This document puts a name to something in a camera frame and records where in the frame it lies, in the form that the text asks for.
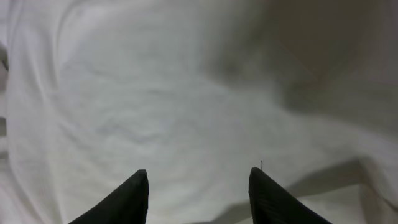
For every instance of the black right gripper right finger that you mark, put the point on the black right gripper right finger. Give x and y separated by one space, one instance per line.
272 204

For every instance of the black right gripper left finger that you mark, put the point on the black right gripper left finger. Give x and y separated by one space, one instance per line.
127 204

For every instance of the white t-shirt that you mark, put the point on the white t-shirt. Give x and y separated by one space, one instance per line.
197 93

